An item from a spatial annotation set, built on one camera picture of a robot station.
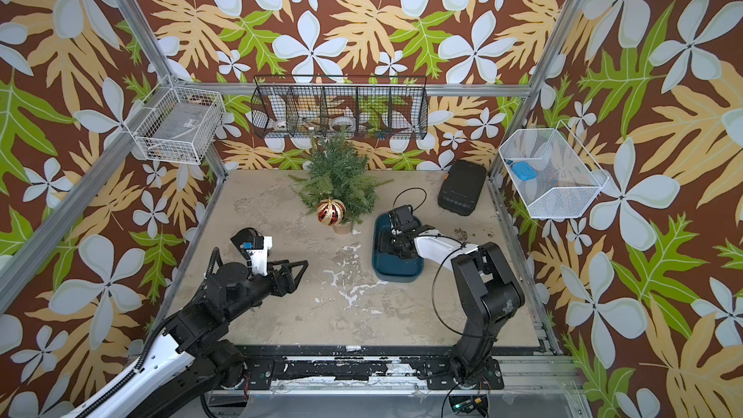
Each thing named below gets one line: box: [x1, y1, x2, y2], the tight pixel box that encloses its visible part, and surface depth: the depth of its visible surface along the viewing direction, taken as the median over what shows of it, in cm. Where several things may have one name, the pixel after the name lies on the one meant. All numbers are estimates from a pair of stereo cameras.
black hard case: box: [437, 159, 487, 216], surface depth 112 cm
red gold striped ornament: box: [317, 198, 347, 227], surface depth 72 cm
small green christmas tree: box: [288, 125, 395, 235], surface depth 81 cm
